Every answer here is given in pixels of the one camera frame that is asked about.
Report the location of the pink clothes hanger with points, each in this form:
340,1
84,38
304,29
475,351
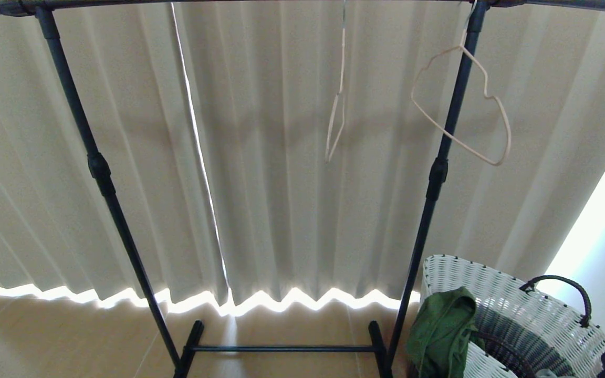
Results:
342,63
508,139

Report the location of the black clothes rack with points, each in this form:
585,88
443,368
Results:
100,168

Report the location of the white laundry basket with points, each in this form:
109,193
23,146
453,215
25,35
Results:
491,283

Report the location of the beige curtain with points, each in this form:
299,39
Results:
281,184

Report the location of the green garment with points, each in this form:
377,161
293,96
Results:
439,336

